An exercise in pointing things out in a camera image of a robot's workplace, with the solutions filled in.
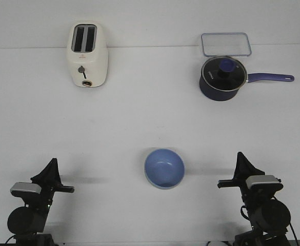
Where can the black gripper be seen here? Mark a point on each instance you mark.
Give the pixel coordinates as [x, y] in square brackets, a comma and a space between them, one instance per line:
[48, 175]
[244, 169]

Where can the blue bowl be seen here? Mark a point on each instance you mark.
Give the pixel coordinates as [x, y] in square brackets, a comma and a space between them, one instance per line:
[164, 168]

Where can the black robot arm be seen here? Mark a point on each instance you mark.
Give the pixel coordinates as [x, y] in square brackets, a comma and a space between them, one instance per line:
[27, 223]
[268, 216]

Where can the dark blue saucepan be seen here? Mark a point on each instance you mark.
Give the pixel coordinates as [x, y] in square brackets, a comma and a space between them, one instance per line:
[217, 95]

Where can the glass pot lid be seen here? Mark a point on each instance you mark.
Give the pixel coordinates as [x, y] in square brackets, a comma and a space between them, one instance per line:
[224, 73]

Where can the clear plastic container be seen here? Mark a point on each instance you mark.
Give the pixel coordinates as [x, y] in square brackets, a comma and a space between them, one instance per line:
[229, 44]

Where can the cream two-slot toaster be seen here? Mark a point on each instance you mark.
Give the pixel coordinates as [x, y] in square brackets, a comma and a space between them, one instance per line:
[87, 54]

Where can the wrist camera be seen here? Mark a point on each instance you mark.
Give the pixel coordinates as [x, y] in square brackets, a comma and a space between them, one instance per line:
[21, 189]
[266, 182]

